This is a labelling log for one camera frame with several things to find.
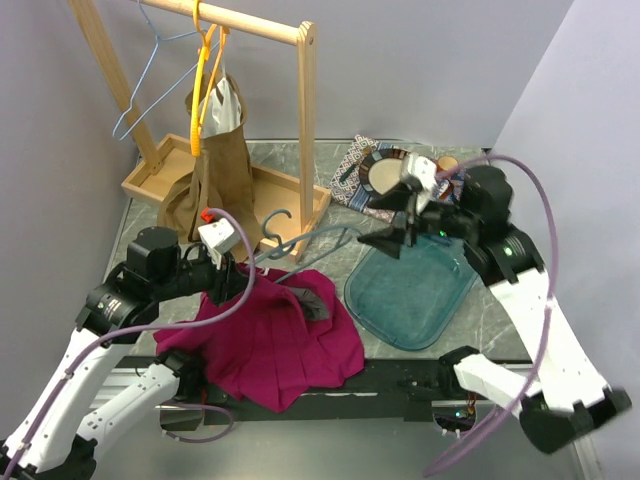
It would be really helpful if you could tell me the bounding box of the dark green pen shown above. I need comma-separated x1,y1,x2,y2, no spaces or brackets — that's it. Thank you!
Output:
339,163,357,183

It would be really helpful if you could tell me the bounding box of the tan skirt with white lining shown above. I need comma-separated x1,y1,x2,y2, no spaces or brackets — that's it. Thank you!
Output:
157,97,263,250

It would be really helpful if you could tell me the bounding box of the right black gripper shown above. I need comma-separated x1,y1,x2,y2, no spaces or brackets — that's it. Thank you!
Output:
356,181,478,261

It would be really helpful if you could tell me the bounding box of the teal plastic basket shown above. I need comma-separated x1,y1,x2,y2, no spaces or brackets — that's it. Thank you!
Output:
344,236,477,352

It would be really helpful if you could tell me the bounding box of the teal plastic hanger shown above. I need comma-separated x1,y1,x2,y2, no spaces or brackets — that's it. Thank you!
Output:
254,208,363,283

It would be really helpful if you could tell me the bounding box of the brown rimmed ceramic plate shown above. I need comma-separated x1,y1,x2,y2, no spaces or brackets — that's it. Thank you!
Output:
357,147,410,199

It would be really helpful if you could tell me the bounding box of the light blue wire hanger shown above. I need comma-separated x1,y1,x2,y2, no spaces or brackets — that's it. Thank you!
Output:
111,1,201,142

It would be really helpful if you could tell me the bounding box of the wooden clothes rack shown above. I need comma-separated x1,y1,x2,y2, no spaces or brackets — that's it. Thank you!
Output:
69,1,330,262

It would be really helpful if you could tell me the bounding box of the yellow plastic hanger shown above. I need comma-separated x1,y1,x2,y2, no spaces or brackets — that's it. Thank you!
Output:
191,0,232,158

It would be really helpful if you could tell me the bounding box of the magenta garment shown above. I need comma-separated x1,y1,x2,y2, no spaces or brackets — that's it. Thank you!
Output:
153,269,365,413

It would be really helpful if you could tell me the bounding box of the orange ceramic cup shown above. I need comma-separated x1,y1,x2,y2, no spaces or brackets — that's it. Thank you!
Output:
436,155,459,173

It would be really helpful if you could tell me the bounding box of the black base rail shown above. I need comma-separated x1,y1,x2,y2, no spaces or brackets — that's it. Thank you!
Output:
115,350,488,432

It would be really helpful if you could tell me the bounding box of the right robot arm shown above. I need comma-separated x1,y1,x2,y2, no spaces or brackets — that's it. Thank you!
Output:
359,165,632,454

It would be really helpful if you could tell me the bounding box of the patterned placemat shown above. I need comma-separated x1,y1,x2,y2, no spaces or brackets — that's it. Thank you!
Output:
329,134,463,223

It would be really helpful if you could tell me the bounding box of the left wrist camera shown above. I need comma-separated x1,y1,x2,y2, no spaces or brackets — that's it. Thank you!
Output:
197,208,240,269

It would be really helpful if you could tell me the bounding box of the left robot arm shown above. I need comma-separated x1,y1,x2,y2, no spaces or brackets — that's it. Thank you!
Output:
1,219,255,479

